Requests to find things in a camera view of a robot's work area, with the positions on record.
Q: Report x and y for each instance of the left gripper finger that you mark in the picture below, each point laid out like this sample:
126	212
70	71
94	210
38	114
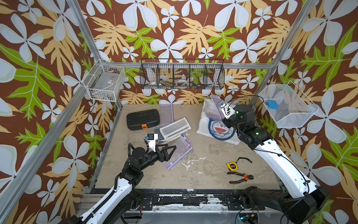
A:
168	151
162	147

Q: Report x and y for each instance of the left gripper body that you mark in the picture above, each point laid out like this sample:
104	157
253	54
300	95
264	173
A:
155	155

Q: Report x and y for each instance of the purple mesh pouch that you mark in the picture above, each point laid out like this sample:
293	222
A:
166	114
216	112
183	147

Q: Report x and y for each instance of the white mesh pouch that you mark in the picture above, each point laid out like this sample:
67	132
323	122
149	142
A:
176	128

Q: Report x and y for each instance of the white Doraemon canvas bag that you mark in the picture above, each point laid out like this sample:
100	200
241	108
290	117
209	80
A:
213	128

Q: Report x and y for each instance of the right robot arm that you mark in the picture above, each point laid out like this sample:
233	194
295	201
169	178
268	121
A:
303	197

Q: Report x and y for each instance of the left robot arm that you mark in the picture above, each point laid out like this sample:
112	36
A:
122	196

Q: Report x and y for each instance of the small dark grey pouch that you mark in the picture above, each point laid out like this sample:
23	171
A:
160	136

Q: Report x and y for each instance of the black plastic tool case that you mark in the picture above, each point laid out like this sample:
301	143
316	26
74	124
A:
143	120

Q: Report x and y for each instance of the yellow tape measure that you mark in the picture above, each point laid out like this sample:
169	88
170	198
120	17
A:
232	166

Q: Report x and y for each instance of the blue object in basket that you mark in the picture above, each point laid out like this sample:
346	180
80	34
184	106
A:
272	104

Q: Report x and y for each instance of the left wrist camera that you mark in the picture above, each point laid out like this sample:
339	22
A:
150	141

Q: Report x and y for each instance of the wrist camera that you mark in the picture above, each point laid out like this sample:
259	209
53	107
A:
227	109
150	141

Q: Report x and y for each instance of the black wire basket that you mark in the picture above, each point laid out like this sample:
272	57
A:
172	73

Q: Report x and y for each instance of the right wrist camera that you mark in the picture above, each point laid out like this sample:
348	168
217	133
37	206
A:
227	109

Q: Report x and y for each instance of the white wire basket left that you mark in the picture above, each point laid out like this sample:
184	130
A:
103	82

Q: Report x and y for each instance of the white wire basket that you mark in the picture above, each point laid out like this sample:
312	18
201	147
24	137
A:
295	107
103	82

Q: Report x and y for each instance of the white wire basket right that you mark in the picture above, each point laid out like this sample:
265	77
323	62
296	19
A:
295	107

